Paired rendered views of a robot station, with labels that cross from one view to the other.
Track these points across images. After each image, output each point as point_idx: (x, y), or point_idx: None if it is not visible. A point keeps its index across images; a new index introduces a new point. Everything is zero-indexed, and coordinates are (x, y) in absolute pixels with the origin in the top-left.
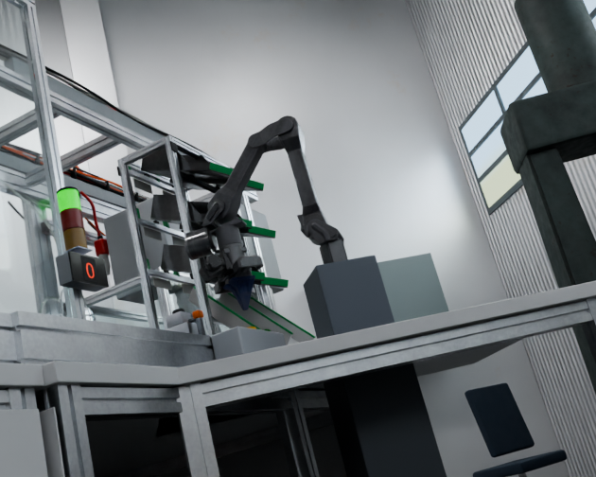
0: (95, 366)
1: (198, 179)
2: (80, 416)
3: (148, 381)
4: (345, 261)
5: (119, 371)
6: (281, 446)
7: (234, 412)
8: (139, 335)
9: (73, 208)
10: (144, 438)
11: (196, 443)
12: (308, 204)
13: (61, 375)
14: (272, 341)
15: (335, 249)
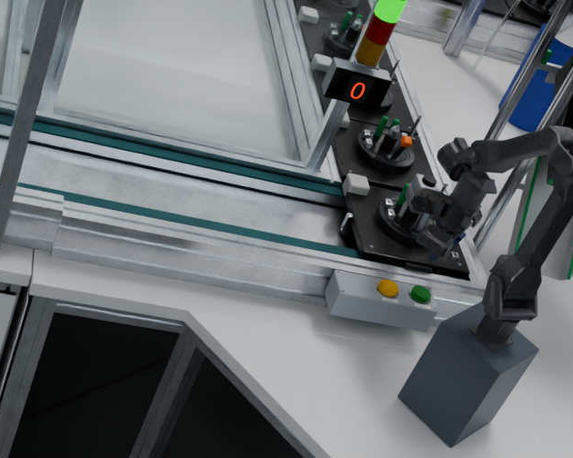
0: (75, 293)
1: None
2: (48, 313)
3: (138, 312)
4: (467, 349)
5: (105, 300)
6: None
7: None
8: (212, 252)
9: (380, 21)
10: None
11: (178, 357)
12: (518, 259)
13: (35, 292)
14: (404, 314)
15: (489, 323)
